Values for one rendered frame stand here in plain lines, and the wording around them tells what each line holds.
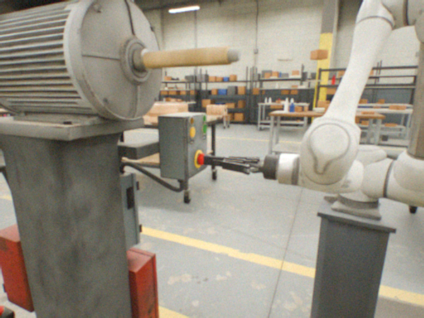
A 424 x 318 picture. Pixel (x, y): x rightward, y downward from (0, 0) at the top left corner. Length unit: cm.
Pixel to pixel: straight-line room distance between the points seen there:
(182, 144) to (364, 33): 62
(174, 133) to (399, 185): 83
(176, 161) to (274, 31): 1128
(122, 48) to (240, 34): 1176
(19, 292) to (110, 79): 71
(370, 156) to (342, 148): 65
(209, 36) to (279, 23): 303
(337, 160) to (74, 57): 51
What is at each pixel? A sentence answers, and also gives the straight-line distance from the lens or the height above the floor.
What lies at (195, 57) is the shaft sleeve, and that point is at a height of 125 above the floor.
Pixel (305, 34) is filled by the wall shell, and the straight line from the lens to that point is 1173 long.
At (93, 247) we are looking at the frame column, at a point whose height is 78.
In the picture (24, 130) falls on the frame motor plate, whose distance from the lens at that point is 70.
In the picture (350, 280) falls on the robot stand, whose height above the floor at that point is 42.
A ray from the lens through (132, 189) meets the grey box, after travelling 91.
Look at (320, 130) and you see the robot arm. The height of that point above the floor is 111.
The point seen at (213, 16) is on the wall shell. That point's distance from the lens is 1289.
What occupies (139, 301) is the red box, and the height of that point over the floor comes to 50.
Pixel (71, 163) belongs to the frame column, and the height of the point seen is 102.
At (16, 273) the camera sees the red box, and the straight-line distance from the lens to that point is 99.
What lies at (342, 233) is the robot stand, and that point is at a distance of 124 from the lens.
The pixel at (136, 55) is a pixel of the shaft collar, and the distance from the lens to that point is 58.
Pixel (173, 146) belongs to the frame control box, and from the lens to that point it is 80.
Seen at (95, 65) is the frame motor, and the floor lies 123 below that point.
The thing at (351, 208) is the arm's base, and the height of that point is 72.
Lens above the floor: 118
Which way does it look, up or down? 14 degrees down
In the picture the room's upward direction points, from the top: straight up
